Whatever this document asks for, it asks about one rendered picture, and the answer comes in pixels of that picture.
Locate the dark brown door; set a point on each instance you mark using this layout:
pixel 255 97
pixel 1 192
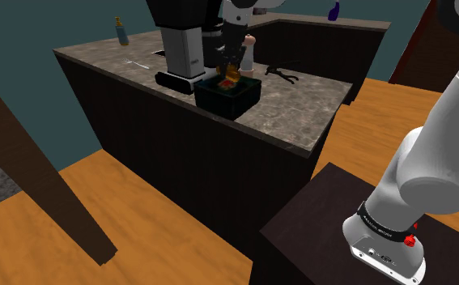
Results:
pixel 430 59

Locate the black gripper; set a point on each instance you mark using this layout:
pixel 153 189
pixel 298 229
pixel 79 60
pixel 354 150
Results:
pixel 232 41

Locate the blue bottle with gold pump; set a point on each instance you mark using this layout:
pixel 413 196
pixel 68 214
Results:
pixel 121 33

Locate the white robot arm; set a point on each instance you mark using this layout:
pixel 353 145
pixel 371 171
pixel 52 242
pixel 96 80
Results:
pixel 430 158

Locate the dark kitchen counter cabinet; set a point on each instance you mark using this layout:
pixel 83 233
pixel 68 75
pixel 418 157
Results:
pixel 154 150

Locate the white pepper mill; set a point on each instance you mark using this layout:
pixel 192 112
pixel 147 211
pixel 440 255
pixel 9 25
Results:
pixel 249 59

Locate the dark brown wooden beam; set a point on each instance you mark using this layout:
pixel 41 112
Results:
pixel 28 158

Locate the black square box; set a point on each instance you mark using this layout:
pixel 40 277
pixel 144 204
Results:
pixel 229 102

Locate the yellow and red object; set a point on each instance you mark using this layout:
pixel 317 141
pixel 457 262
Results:
pixel 233 75

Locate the black and silver coffee machine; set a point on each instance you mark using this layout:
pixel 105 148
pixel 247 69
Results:
pixel 181 47

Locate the silver fork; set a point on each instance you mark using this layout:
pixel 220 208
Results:
pixel 136 64

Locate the purple bottle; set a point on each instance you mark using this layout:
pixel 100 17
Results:
pixel 334 12

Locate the dark robot stand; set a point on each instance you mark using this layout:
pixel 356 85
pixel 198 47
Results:
pixel 316 233

